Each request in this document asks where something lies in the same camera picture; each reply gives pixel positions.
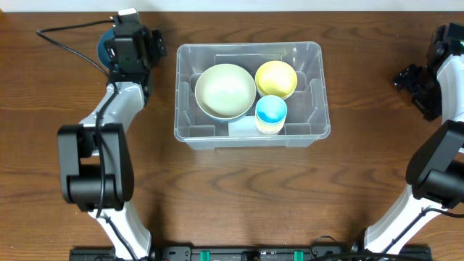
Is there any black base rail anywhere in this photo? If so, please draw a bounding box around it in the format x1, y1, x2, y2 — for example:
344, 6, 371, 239
68, 244, 433, 261

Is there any blue bowl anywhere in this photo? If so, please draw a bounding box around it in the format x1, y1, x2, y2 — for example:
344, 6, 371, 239
97, 28, 115, 69
203, 111, 248, 123

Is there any large cream bowl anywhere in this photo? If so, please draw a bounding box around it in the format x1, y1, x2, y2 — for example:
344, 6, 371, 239
194, 64, 257, 117

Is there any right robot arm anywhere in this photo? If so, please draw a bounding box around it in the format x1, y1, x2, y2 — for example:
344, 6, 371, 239
363, 55, 463, 254

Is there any black cable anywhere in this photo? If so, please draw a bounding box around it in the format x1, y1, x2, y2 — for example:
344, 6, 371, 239
310, 206, 464, 261
36, 20, 141, 261

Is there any cream cup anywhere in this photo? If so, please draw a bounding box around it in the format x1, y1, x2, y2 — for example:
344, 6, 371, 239
258, 129, 283, 136

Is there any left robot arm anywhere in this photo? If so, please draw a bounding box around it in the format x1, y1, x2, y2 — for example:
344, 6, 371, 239
57, 22, 167, 260

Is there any yellow cup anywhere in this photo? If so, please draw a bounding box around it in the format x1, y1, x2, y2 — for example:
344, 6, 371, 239
255, 117, 285, 131

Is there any small yellow bowl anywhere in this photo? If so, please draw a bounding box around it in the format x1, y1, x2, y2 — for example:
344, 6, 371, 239
254, 60, 297, 99

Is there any light blue cup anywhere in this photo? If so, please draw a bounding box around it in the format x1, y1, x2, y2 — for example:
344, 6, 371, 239
255, 95, 288, 124

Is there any left black cable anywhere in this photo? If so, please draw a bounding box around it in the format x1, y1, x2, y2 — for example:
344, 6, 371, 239
36, 20, 141, 261

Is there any clear plastic storage container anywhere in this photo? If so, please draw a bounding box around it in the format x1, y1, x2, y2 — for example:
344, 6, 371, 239
174, 41, 331, 150

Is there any right black cable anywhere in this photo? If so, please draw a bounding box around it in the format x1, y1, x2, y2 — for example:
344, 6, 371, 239
310, 206, 464, 261

